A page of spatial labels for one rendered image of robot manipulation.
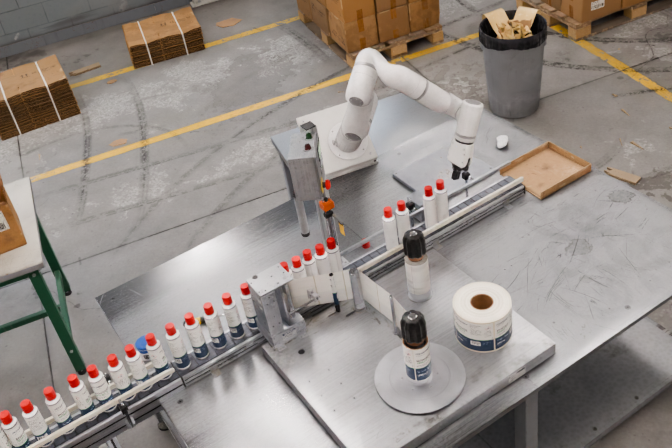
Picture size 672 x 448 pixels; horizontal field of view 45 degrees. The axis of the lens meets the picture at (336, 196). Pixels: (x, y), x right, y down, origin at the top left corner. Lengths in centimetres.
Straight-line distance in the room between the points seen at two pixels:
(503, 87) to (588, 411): 262
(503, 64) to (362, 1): 138
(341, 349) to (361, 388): 20
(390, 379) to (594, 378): 117
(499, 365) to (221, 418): 97
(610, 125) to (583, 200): 206
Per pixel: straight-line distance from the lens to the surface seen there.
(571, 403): 362
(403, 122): 418
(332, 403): 281
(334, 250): 310
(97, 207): 564
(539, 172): 376
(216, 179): 553
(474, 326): 281
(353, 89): 311
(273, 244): 353
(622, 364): 378
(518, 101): 562
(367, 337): 298
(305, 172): 289
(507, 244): 338
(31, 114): 679
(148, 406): 305
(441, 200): 334
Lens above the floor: 304
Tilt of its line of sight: 36 degrees down
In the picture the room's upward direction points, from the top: 10 degrees counter-clockwise
